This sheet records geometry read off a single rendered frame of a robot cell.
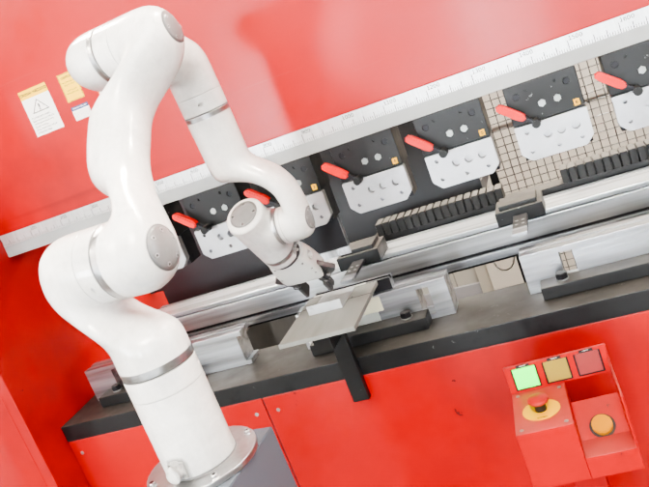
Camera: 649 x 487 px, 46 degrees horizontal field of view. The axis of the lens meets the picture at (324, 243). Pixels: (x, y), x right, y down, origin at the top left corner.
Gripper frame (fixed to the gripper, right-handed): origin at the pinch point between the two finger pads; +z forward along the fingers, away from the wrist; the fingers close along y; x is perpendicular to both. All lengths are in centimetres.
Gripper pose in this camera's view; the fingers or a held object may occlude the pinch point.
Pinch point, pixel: (316, 285)
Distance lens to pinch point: 173.6
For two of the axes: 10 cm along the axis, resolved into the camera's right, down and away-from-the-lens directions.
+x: 0.0, 8.4, -5.4
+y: -8.9, 2.4, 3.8
